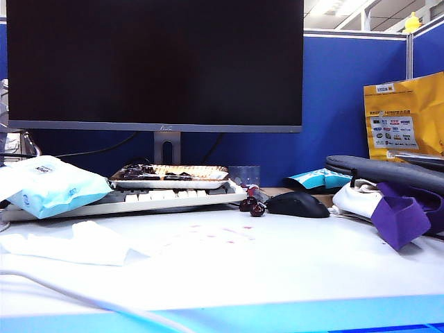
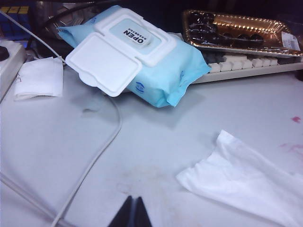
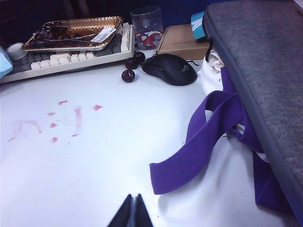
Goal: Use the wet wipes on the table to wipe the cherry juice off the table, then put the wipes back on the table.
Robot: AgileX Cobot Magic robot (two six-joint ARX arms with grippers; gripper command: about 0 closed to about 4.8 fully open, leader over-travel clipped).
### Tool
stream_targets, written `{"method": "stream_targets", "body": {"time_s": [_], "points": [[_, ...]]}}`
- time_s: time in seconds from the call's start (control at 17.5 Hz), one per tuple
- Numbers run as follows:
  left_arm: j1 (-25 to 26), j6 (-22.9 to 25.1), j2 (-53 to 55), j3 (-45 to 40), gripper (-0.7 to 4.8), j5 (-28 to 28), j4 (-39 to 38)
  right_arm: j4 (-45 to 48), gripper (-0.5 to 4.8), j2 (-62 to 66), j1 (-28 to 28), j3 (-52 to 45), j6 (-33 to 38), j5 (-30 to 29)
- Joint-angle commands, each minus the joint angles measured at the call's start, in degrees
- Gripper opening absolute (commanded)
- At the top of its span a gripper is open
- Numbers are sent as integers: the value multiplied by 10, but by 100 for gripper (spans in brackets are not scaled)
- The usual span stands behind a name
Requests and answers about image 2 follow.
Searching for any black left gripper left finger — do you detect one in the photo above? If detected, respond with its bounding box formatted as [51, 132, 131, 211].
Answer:
[110, 195, 134, 227]

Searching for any long white cable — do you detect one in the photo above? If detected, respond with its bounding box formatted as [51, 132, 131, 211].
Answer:
[0, 9, 123, 227]

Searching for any blue yellow cube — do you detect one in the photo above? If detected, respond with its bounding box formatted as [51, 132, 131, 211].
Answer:
[0, 6, 30, 40]

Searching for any black cable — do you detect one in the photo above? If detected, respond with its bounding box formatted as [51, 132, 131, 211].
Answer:
[43, 0, 112, 27]

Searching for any folded white tissue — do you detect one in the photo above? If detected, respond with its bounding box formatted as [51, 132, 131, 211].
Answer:
[13, 56, 64, 102]

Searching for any black round plug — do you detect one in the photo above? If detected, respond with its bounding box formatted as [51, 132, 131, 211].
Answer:
[0, 45, 10, 61]

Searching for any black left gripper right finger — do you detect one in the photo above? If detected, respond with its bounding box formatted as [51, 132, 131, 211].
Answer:
[135, 196, 152, 227]

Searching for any white power strip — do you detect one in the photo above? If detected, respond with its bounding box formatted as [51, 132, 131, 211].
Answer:
[0, 39, 27, 101]

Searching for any blue wet wipes pack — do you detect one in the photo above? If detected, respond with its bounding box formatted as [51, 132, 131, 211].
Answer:
[57, 5, 212, 109]

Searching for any white grey keyboard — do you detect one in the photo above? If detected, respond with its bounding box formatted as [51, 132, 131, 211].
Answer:
[189, 51, 303, 85]

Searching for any white wet wipe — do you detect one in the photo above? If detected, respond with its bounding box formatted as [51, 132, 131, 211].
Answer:
[176, 129, 303, 227]

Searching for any gold plastic cherry tray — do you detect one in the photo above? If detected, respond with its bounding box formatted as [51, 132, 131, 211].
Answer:
[182, 9, 303, 59]

